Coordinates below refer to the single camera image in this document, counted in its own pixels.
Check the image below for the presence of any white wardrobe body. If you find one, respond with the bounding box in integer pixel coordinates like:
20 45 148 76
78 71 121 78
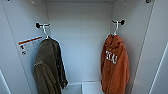
0 0 156 94

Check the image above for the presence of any pale hanger under orange hoodie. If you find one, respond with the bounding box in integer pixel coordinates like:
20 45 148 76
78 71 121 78
111 19 121 37

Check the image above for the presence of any orange hoodie with white print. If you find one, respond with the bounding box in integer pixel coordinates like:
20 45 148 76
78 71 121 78
100 33 131 94

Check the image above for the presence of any olive green jacket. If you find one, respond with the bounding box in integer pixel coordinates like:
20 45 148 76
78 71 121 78
32 35 69 94

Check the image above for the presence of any pale hanger under green jacket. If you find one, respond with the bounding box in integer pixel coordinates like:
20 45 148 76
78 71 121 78
39 23 52 40

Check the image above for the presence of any white inner shelf unit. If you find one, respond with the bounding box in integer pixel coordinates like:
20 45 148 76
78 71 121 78
61 80 104 94

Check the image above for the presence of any black wardrobe hook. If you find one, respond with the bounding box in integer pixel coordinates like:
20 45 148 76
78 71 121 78
35 22 52 30
111 19 126 26

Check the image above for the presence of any white label with orange stripe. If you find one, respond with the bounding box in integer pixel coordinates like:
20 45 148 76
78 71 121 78
17 35 44 56

